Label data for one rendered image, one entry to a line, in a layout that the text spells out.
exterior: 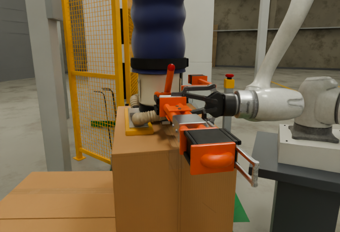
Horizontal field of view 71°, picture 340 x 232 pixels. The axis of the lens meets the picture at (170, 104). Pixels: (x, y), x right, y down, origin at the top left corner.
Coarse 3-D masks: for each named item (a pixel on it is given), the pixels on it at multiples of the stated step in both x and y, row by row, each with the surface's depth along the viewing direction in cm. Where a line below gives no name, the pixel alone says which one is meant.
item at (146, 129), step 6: (126, 108) 115; (126, 114) 104; (126, 120) 96; (126, 126) 88; (132, 126) 87; (138, 126) 87; (144, 126) 87; (150, 126) 88; (126, 132) 84; (132, 132) 84; (138, 132) 84; (144, 132) 85; (150, 132) 85
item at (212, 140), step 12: (180, 132) 44; (192, 132) 43; (204, 132) 43; (216, 132) 43; (180, 144) 45; (192, 144) 39; (204, 144) 38; (216, 144) 38; (228, 144) 38; (192, 156) 37; (192, 168) 38; (204, 168) 38; (216, 168) 39; (228, 168) 39
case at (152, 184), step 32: (160, 128) 92; (128, 160) 71; (160, 160) 73; (128, 192) 73; (160, 192) 76; (192, 192) 78; (224, 192) 80; (128, 224) 76; (160, 224) 78; (192, 224) 80; (224, 224) 83
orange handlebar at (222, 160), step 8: (200, 80) 124; (168, 112) 64; (184, 112) 63; (168, 120) 63; (184, 128) 50; (200, 160) 38; (208, 160) 37; (216, 160) 37; (224, 160) 37; (232, 160) 38
